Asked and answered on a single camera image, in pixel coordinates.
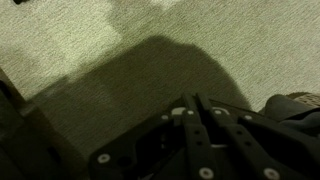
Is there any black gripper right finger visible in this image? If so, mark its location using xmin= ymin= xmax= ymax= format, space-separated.
xmin=196 ymin=92 xmax=320 ymax=180

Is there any grey fabric sofa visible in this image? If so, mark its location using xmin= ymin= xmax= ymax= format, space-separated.
xmin=0 ymin=66 xmax=86 ymax=180

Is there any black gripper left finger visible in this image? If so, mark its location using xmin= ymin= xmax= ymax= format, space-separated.
xmin=88 ymin=93 xmax=215 ymax=180

